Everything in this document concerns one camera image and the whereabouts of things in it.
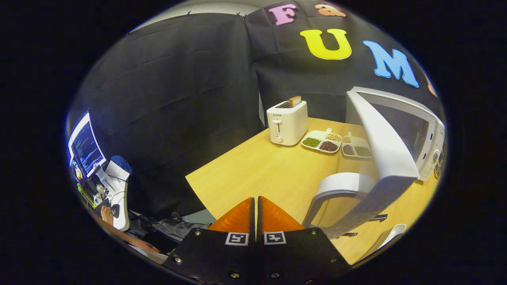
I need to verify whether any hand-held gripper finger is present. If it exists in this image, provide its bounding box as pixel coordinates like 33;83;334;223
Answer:
257;196;353;285
162;197;256;285

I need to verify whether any white microwave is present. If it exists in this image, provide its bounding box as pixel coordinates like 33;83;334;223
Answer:
302;86;446;239

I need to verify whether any white divided bean dish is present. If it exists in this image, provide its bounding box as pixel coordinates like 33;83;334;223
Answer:
301;128;343;154
341;132;374;159

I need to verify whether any white plate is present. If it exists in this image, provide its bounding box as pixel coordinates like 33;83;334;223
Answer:
355;224;407;262

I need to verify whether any cream toaster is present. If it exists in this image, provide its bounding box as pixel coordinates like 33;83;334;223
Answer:
266;100;309;146

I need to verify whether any blue fabric object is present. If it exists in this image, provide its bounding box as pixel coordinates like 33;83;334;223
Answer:
110;156;132;175

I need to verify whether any black backdrop cloth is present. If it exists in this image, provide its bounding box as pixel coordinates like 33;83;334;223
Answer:
67;0;444;220

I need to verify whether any computer monitor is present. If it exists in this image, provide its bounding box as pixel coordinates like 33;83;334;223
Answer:
67;111;107;179

